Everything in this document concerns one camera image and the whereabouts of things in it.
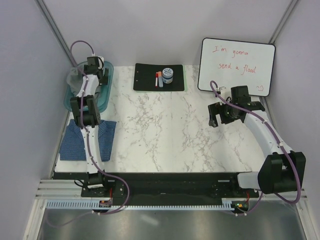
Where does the folded blue checked shirt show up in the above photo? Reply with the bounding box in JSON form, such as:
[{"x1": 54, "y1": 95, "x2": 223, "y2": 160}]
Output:
[{"x1": 59, "y1": 119, "x2": 117, "y2": 162}]

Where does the grey long sleeve shirt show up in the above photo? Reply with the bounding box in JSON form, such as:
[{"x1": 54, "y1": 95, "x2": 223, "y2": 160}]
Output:
[{"x1": 66, "y1": 64, "x2": 101, "y2": 99}]

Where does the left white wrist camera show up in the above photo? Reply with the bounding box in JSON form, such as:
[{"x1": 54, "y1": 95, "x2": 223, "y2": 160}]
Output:
[{"x1": 96, "y1": 56, "x2": 104, "y2": 69}]

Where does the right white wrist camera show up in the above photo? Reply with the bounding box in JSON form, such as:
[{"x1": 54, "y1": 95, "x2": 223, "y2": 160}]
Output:
[{"x1": 217, "y1": 86, "x2": 231, "y2": 99}]

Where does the aluminium frame rail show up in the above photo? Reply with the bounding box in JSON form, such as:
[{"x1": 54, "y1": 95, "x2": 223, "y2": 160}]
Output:
[{"x1": 35, "y1": 179, "x2": 308, "y2": 201}]

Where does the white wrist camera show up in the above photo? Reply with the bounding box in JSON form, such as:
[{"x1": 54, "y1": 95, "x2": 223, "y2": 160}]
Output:
[
  {"x1": 217, "y1": 86, "x2": 231, "y2": 99},
  {"x1": 96, "y1": 56, "x2": 104, "y2": 69}
]

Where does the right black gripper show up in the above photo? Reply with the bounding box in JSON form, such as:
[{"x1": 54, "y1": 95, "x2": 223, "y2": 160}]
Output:
[{"x1": 208, "y1": 98, "x2": 240, "y2": 128}]

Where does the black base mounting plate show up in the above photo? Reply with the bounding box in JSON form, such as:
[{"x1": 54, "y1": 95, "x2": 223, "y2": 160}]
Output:
[{"x1": 53, "y1": 172, "x2": 259, "y2": 206}]

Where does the whiteboard with red writing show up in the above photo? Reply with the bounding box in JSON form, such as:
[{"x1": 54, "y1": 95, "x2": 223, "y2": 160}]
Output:
[{"x1": 197, "y1": 37, "x2": 276, "y2": 97}]

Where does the black clipboard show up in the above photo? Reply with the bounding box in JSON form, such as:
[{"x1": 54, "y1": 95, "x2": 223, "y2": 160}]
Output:
[{"x1": 133, "y1": 63, "x2": 185, "y2": 92}]

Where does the white slotted cable duct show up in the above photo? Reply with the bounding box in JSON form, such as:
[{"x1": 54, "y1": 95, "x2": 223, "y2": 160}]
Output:
[{"x1": 45, "y1": 199, "x2": 235, "y2": 211}]

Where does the small blue lidded jar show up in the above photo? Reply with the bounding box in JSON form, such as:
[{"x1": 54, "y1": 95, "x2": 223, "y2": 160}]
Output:
[{"x1": 162, "y1": 67, "x2": 174, "y2": 84}]

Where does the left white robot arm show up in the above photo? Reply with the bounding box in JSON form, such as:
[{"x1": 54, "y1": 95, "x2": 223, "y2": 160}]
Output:
[{"x1": 70, "y1": 55, "x2": 110, "y2": 197}]

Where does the teal plastic bin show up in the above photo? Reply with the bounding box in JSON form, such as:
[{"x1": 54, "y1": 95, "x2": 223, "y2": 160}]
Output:
[{"x1": 63, "y1": 61, "x2": 114, "y2": 113}]

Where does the red whiteboard marker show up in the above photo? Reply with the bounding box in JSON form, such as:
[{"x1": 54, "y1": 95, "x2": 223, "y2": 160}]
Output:
[{"x1": 155, "y1": 72, "x2": 159, "y2": 88}]

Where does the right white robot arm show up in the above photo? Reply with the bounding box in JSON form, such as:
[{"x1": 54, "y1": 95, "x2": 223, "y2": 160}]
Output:
[{"x1": 208, "y1": 85, "x2": 306, "y2": 197}]

